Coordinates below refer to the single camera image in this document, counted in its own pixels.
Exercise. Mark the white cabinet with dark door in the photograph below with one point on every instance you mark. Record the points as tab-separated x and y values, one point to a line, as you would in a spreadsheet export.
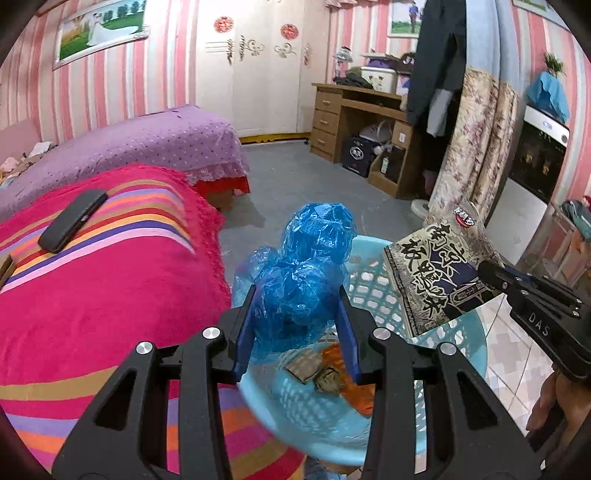
535	157

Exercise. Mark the black and white snack packet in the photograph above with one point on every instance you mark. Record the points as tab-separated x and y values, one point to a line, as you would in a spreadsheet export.
434	272

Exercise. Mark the black paper bag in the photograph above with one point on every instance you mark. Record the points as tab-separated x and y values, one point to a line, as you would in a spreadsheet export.
358	154

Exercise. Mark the white shoe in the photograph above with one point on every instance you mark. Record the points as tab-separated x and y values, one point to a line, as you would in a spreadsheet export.
420	208

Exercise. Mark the wall poster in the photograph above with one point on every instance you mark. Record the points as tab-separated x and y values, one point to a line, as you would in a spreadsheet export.
401	18

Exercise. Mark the desk lamp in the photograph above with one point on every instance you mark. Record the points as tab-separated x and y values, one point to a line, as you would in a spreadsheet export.
344	57

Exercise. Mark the purple dotted bedspread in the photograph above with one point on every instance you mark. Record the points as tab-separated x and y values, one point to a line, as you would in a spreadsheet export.
152	143

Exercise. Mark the white wardrobe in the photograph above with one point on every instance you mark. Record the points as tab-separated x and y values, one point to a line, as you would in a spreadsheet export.
263	92

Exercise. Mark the white fan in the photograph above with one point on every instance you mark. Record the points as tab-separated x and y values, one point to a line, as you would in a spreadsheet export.
376	134

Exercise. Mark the dark clothes pile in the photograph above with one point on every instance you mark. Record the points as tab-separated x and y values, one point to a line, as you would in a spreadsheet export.
353	82

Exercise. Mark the blue cloth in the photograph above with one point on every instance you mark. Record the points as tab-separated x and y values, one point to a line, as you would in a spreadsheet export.
549	97

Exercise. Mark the framed wedding photo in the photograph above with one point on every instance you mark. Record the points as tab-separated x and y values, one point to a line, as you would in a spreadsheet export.
99	27

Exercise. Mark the pink bed headboard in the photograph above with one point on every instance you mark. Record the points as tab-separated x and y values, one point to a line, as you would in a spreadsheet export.
18	134

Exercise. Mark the wooden desk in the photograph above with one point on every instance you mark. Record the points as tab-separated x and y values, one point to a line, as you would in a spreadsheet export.
328	120

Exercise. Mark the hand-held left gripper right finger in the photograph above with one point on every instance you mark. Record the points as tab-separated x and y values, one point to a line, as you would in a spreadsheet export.
346	341

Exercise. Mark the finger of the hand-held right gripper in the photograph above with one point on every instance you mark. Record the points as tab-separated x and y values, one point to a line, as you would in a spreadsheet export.
496	277
549	290

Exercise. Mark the blue and floral curtain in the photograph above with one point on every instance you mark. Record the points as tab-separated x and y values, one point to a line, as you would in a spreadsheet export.
480	147

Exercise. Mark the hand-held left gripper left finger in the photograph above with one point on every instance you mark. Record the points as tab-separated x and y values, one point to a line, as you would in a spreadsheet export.
242	341

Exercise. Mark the beige phone case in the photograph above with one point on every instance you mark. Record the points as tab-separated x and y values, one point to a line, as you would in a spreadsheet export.
4	272

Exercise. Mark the blue plastic bag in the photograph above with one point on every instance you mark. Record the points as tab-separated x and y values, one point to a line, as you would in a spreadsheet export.
295	286

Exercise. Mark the light blue plastic basket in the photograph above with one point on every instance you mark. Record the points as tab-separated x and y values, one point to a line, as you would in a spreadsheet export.
452	350

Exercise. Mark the black zip case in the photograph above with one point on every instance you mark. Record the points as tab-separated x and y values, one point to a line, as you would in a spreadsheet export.
71	221

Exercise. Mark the dark hanging coat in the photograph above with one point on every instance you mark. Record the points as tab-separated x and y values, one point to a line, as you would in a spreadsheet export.
438	69

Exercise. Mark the person's right hand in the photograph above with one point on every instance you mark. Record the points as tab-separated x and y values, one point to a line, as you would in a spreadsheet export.
568	406

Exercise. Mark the orange plastic bag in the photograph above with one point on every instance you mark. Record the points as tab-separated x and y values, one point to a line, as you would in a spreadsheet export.
362	397

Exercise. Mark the pink floral valance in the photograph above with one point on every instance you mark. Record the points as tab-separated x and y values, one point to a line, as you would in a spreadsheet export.
339	3

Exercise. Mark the white storage box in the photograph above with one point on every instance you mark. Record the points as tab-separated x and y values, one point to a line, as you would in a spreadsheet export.
378	81

